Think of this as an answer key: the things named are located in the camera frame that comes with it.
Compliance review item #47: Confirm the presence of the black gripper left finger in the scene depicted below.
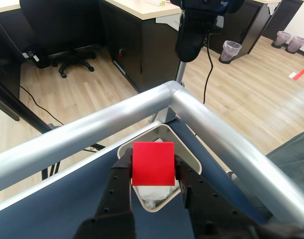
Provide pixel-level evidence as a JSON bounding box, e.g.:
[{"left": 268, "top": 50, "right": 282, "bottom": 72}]
[{"left": 72, "top": 147, "right": 137, "bottom": 239}]

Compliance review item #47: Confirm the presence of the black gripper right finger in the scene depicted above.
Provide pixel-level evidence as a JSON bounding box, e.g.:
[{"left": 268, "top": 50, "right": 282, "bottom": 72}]
[{"left": 174, "top": 154, "right": 263, "bottom": 239}]

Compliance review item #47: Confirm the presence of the red cube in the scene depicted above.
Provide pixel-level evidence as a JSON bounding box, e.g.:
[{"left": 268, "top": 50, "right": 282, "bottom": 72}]
[{"left": 131, "top": 141, "right": 176, "bottom": 187}]

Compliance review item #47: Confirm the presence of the beige box white rim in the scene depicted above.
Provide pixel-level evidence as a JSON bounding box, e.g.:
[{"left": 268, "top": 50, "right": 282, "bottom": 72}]
[{"left": 116, "top": 123, "right": 203, "bottom": 213}]

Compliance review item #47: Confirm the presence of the blue-grey table mat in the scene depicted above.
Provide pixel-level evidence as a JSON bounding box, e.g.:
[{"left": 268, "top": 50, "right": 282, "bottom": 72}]
[{"left": 0, "top": 117, "right": 269, "bottom": 239}]

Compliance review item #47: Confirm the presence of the trash bin with liner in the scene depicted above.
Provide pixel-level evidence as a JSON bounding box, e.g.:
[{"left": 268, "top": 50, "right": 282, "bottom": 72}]
[
  {"left": 218, "top": 40, "right": 242, "bottom": 64},
  {"left": 285, "top": 36, "right": 304, "bottom": 54},
  {"left": 271, "top": 31, "right": 292, "bottom": 49}
]

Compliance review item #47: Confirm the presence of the red floor tape strip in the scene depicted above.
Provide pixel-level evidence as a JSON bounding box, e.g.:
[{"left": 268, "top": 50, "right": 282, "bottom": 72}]
[{"left": 292, "top": 65, "right": 304, "bottom": 81}]

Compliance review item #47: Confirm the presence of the black webcam with clip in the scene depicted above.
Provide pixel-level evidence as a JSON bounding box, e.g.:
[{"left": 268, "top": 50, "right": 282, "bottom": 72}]
[{"left": 170, "top": 0, "right": 245, "bottom": 63}]

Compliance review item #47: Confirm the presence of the black office chair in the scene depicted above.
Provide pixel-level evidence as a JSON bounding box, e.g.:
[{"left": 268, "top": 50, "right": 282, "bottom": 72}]
[{"left": 19, "top": 0, "right": 97, "bottom": 79}]

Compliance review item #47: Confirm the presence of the silver metal pipe frame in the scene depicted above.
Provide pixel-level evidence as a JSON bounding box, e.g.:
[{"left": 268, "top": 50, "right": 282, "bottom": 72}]
[{"left": 0, "top": 81, "right": 304, "bottom": 230}]

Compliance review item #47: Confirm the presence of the black floor cable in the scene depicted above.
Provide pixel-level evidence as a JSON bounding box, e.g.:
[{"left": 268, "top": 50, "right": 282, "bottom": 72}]
[{"left": 19, "top": 85, "right": 65, "bottom": 125}]

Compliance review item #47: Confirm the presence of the silver camera pole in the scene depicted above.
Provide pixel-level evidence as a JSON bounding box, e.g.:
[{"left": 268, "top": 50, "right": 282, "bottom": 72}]
[{"left": 175, "top": 59, "right": 188, "bottom": 87}]

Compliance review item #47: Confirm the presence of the black webcam cable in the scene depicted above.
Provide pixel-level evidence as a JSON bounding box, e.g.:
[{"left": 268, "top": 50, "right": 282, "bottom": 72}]
[{"left": 203, "top": 37, "right": 214, "bottom": 105}]

